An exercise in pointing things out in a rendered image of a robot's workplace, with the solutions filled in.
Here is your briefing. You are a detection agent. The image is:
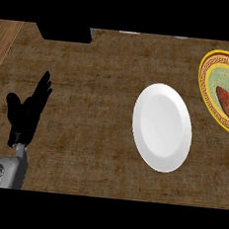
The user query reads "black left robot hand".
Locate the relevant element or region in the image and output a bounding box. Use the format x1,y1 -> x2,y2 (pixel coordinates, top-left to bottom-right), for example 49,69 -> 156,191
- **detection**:
1,67 -> 55,152

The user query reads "white plate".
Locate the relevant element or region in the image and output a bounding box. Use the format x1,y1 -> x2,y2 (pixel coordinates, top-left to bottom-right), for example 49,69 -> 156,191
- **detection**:
127,80 -> 197,176

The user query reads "yellow patterned plate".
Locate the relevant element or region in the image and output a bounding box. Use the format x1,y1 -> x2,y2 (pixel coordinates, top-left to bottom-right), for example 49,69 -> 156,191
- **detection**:
192,47 -> 229,136

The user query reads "reddish brown sweet potato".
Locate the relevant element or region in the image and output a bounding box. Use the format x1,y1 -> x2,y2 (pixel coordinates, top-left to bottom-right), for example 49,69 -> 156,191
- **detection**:
212,85 -> 229,124

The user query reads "black appliance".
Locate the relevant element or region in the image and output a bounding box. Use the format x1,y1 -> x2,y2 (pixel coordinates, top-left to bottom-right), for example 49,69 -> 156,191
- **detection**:
34,23 -> 95,45

